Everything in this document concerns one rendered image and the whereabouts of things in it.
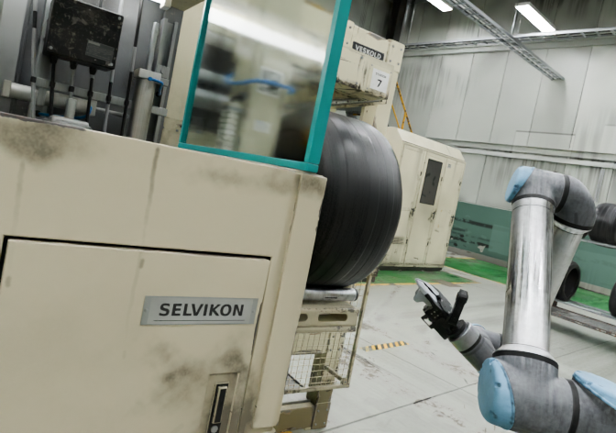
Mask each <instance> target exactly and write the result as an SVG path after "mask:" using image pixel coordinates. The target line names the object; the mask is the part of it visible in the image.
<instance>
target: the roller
mask: <svg viewBox="0 0 616 433"><path fill-rule="evenodd" d="M357 299H358V290H357V289H356V288H346V287H324V286H305V290H304V295H303V300H311V301H351V302H353V301H356V300H357Z"/></svg>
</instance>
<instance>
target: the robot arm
mask: <svg viewBox="0 0 616 433"><path fill-rule="evenodd" d="M505 201H507V202H508V203H511V210H512V212H511V234H510V247H509V259H508V271H507V283H506V295H505V307H504V318H503V331H502V334H501V333H496V332H493V331H489V330H486V329H485V328H484V327H483V326H481V325H479V324H471V323H470V322H465V320H464V319H460V320H458V319H459V317H460V315H461V312H462V310H463V308H464V305H465V304H466V303H467V300H468V291H465V290H462V289H460V290H459V292H457V294H456V301H455V303H454V306H453V307H452V306H451V304H450V303H449V301H448V300H447V299H446V298H445V297H444V296H443V295H442V293H441V292H440V291H439V290H438V289H437V288H435V287H434V286H432V285H431V284H429V283H427V282H425V281H423V280H420V279H418V278H416V279H415V282H416V283H417V285H418V289H417V290H416V291H415V296H414V297H413V300H414V301H415V302H417V303H418V302H424V303H425V306H424V307H423V312H424V313H425V315H423V316H421V319H422V320H423V322H424V323H425V324H426V325H427V326H428V327H429V328H430V329H433V328H434V329H435V331H436V332H437V333H438V334H439V335H440V336H441V337H442V338H443V339H448V340H449V342H450V343H451V344H452V345H453V346H454V347H455V348H456V349H457V350H458V351H459V352H460V353H461V354H462V355H463V357H464V358H465V359H466V360H467V361H468V362H469V363H470V364H471V365H472V366H473V367H474V368H475V369H476V370H477V373H479V376H478V407H479V410H480V413H481V414H482V416H483V417H484V419H485V420H486V421H487V422H489V423H491V424H492V425H495V426H498V427H501V428H503V429H505V430H510V431H513V432H517V433H616V383H613V382H611V381H609V380H607V379H605V378H602V377H600V376H598V375H595V374H593V373H590V372H584V371H575V372H574V373H573V374H572V376H573V377H572V380H570V379H567V378H563V377H560V376H558V369H559V365H558V362H557V361H556V360H555V359H554V358H553V357H552V356H551V355H550V332H551V306H552V304H553V302H554V300H555V298H556V294H557V292H558V290H559V288H560V286H561V283H562V282H563V280H564V278H565V275H566V273H567V270H568V267H569V265H570V263H571V261H572V259H573V257H574V255H575V253H576V250H577V248H578V245H579V242H580V241H581V239H582V237H583V234H584V233H586V232H589V231H591V230H592V229H593V226H594V224H595V221H596V207H595V203H594V200H593V197H592V196H591V194H590V192H589V190H588V189H587V187H586V186H585V185H584V184H583V183H582V182H581V181H580V180H578V179H577V178H574V177H572V176H570V175H564V174H561V173H556V172H549V171H545V170H541V169H536V168H534V167H527V166H521V167H519V168H518V169H517V170H516V171H515V172H514V174H513V175H512V177H511V179H510V182H509V184H508V187H507V190H506V193H505ZM427 318H429V319H428V320H429V321H430V322H432V324H431V325H428V324H427V323H426V321H425V319H427Z"/></svg>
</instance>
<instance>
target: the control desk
mask: <svg viewBox="0 0 616 433"><path fill-rule="evenodd" d="M326 181H327V178H325V177H324V176H323V175H318V174H316V173H313V172H305V171H300V170H294V169H290V168H285V167H280V166H275V165H269V164H265V163H260V162H254V161H246V160H240V159H236V158H231V157H226V156H221V155H215V154H211V153H206V152H200V151H196V150H187V149H182V148H176V147H172V146H167V145H162V144H158V143H153V142H148V141H145V140H140V139H132V138H127V137H122V136H117V135H113V134H108V133H104V132H99V131H94V130H90V129H85V128H77V127H73V126H68V125H63V124H59V123H54V122H49V121H45V120H40V119H35V118H31V117H22V116H18V115H13V114H9V113H5V112H0V433H276V430H275V429H274V427H273V426H277V425H278V422H279V417H280V412H281V404H282V399H283V396H284V391H285V386H286V382H287V377H288V372H289V368H290V363H291V358H292V350H293V345H294V341H295V336H296V331H297V327H298V322H299V317H300V313H301V308H302V303H303V295H304V290H305V285H306V281H307V276H308V271H309V268H310V263H311V258H312V254H313V249H314V241H315V236H316V231H317V227H318V222H319V217H320V213H321V208H322V203H323V199H324V194H325V186H326Z"/></svg>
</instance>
